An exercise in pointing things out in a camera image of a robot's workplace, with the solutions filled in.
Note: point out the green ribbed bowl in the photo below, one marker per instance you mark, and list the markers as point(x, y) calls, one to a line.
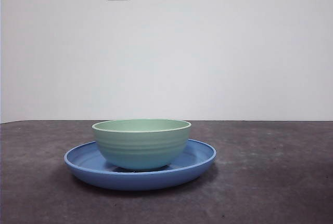
point(140, 151)

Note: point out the blue round plate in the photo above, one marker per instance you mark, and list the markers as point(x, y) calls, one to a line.
point(135, 181)

